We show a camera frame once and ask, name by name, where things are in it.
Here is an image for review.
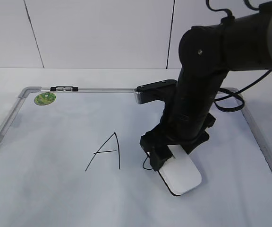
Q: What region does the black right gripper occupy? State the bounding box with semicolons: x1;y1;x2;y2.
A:
140;113;216;171

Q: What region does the white board eraser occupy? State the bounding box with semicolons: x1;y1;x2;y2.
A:
158;145;202;196

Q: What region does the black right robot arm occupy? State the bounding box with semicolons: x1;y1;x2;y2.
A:
136;1;272;171

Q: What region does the round green magnet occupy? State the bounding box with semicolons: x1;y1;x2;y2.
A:
34;92;56;106

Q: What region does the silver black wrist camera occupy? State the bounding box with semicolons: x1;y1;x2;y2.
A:
134;79;177;105

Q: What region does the white board with grey frame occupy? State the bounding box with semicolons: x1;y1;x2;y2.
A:
0;91;272;227

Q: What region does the black cable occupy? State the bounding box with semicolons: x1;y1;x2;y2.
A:
205;0;272;112

